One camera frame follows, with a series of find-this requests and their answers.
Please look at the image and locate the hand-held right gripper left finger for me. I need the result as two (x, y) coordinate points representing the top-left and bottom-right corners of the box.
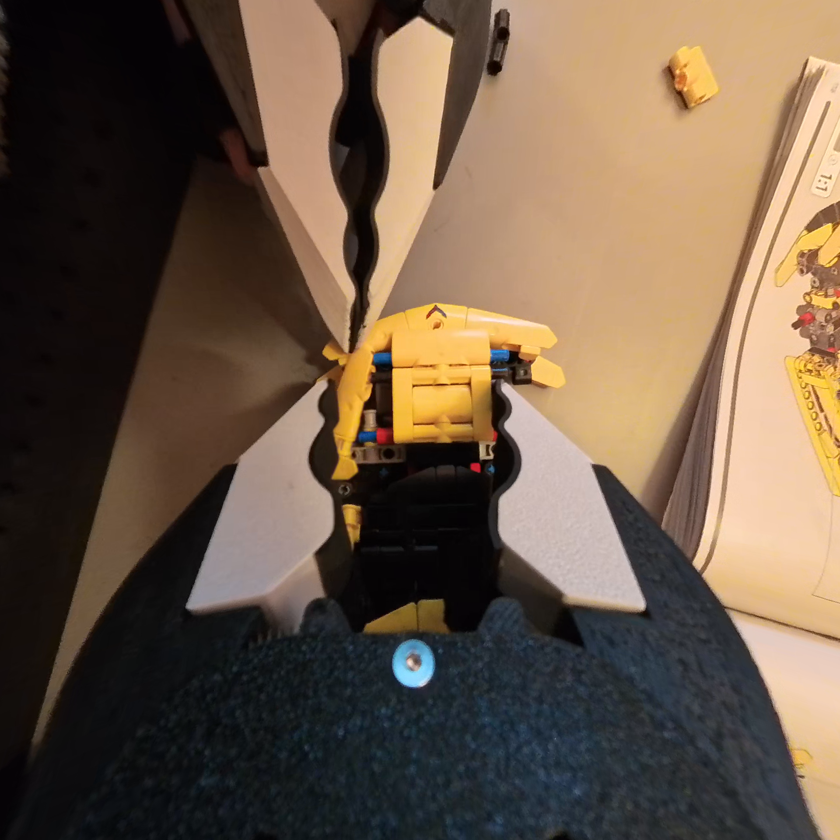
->
(185, 379), (345, 636)

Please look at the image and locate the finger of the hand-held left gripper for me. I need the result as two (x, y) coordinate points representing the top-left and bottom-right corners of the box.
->
(236, 0), (362, 349)
(360, 14), (455, 330)

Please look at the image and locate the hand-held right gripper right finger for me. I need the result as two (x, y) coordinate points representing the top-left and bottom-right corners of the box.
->
(492, 379), (648, 621)

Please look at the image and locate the yellow brick car model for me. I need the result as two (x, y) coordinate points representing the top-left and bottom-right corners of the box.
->
(322, 303), (567, 636)

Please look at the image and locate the grey desk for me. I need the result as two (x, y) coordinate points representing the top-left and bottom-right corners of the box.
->
(33, 0), (840, 840)

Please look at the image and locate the person's left hand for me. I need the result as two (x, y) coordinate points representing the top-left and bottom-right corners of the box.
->
(220, 128), (266, 185)

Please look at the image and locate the black connector pin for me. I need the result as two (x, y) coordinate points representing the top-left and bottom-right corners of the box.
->
(487, 8), (511, 76)

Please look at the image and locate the open instruction booklet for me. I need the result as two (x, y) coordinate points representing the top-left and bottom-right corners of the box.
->
(661, 56), (840, 840)

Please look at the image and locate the yellow brick with hole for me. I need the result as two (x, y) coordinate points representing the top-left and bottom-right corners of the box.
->
(669, 46), (719, 109)

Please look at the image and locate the black perforated panel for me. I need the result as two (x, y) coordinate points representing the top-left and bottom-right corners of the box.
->
(0, 0), (217, 788)

